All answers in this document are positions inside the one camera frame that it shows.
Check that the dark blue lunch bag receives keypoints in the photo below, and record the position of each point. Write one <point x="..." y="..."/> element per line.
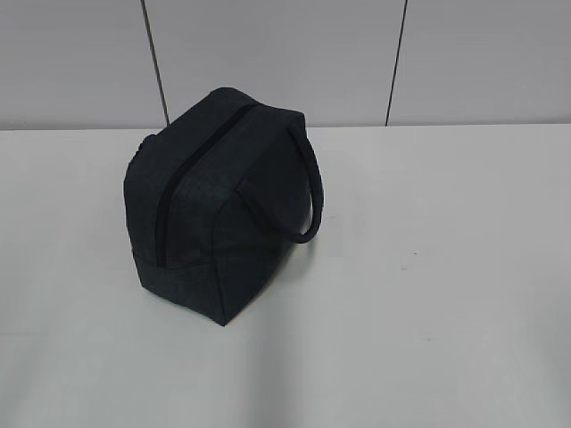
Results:
<point x="216" y="200"/>

